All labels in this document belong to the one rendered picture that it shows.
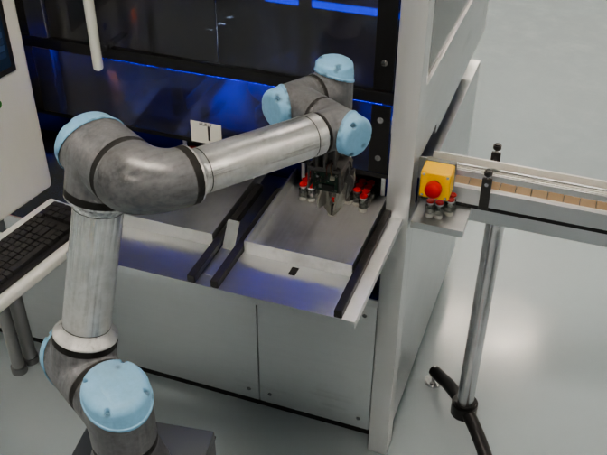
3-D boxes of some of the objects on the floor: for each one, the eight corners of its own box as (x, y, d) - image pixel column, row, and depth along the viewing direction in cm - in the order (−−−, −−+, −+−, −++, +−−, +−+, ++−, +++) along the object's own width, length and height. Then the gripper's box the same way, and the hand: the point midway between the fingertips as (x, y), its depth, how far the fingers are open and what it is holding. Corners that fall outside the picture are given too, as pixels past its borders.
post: (372, 434, 261) (439, -404, 139) (391, 439, 260) (475, -404, 138) (367, 450, 256) (431, -404, 134) (386, 455, 255) (468, -404, 133)
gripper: (303, 138, 164) (302, 226, 176) (346, 146, 161) (342, 235, 174) (317, 119, 171) (315, 205, 183) (359, 126, 168) (355, 213, 180)
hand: (333, 208), depth 180 cm, fingers closed
